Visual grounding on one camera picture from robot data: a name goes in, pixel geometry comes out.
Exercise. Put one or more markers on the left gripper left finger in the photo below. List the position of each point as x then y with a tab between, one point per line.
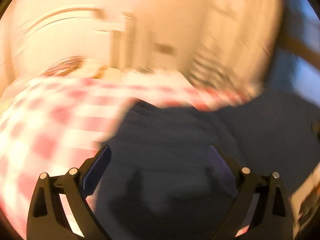
47	218

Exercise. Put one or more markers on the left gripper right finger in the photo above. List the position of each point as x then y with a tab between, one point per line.
260	208

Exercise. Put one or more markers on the navy blue puffer jacket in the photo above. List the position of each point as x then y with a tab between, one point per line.
160	183

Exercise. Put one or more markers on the red white checkered bed cover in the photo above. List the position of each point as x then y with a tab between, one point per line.
50	124

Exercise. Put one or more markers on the patterned red blue pillow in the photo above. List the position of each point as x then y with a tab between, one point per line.
64	67

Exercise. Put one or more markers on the cream floral pillow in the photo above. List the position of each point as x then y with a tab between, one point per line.
90	68

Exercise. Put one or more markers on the cream striped printed curtain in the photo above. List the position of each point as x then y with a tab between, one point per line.
236	44

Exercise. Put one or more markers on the cream wooden headboard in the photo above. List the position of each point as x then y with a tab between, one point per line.
75	30

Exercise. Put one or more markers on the gold wall switch plate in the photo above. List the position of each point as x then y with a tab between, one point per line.
164	49

